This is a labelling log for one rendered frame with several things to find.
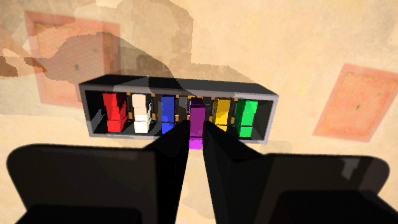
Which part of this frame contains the yellow fuse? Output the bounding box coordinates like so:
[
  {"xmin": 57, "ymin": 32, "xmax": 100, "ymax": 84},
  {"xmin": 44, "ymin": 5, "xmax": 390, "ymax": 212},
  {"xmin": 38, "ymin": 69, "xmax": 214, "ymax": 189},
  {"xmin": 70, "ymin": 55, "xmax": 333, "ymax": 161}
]
[{"xmin": 212, "ymin": 97, "xmax": 231, "ymax": 131}]

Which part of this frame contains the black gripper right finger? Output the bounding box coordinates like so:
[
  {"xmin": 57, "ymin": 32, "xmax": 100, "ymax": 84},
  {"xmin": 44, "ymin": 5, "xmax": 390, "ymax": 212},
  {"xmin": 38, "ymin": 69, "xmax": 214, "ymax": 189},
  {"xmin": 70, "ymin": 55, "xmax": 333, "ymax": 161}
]
[{"xmin": 202, "ymin": 121, "xmax": 390, "ymax": 224}]

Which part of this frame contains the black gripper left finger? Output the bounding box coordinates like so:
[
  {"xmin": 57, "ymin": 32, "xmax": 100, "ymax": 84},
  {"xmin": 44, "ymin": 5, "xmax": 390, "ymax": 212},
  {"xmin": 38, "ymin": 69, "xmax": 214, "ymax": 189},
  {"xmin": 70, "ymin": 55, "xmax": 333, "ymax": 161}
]
[{"xmin": 6, "ymin": 120, "xmax": 190, "ymax": 224}]

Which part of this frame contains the blue fuse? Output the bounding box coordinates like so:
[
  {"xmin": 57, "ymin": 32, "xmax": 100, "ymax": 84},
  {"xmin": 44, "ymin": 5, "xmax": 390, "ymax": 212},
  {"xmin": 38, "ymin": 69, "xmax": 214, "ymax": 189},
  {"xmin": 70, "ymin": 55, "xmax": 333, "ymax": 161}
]
[{"xmin": 161, "ymin": 94, "xmax": 176, "ymax": 134}]

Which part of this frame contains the dark grey fuse block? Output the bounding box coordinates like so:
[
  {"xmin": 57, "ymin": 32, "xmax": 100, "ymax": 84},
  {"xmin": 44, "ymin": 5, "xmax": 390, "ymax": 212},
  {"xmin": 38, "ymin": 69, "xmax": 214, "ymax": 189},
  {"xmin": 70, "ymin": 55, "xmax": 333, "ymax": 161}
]
[{"xmin": 78, "ymin": 74, "xmax": 279, "ymax": 144}]

